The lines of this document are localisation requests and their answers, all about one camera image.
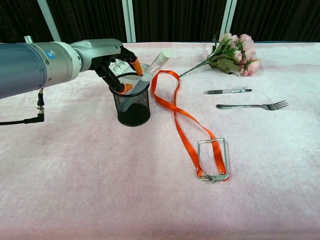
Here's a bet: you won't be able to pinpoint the left black robot hand, orange fingertips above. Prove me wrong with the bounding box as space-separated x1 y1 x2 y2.
69 38 145 95

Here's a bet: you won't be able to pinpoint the transparent test tube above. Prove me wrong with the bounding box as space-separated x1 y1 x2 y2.
117 49 173 115

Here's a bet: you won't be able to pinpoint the black mesh pen cup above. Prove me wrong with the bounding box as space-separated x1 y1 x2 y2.
108 72 151 127

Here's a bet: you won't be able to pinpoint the silver pill blister pack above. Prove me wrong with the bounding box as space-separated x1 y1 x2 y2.
108 58 151 75

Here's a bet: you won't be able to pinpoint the black pleated curtain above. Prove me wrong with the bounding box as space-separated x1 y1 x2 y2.
0 0 320 44

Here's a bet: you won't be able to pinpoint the pink plush table cloth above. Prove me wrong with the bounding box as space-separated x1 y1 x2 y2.
0 41 320 240

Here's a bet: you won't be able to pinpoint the clear ballpoint pen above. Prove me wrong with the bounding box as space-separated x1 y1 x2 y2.
203 86 253 95

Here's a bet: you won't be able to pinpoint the pink artificial flower bouquet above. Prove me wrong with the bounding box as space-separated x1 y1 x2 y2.
178 31 261 78

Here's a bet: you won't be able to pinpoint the silver metal fork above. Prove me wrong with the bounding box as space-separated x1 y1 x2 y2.
215 99 290 111

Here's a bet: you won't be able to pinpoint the clear metal-framed badge holder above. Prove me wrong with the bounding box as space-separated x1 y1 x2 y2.
197 137 230 184

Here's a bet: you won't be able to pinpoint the white double frame post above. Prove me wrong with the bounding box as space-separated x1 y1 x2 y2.
121 0 137 43

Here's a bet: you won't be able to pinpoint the slanted white frame post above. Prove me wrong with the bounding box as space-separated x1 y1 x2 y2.
36 0 63 43

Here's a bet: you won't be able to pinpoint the black arm cable with connector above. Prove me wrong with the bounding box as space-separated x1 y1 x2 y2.
0 89 46 126

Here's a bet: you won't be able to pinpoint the orange lanyard strap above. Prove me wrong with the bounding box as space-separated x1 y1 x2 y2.
151 69 227 181

